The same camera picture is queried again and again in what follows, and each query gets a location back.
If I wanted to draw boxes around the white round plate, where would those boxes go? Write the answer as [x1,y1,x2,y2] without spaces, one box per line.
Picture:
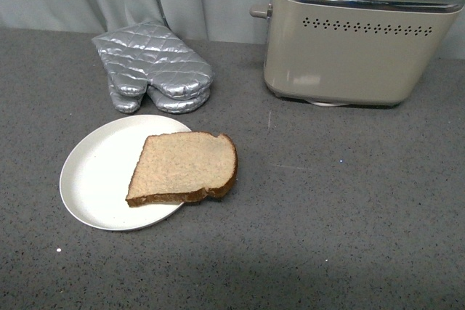
[60,115,189,231]

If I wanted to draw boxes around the silver quilted oven mitt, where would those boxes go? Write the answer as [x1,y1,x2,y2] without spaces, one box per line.
[92,21,214,114]

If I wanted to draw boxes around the brown bread slice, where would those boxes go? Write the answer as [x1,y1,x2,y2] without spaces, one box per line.
[126,131,238,208]

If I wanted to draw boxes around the beige two-slot toaster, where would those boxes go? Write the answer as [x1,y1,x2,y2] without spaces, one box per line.
[250,0,464,106]

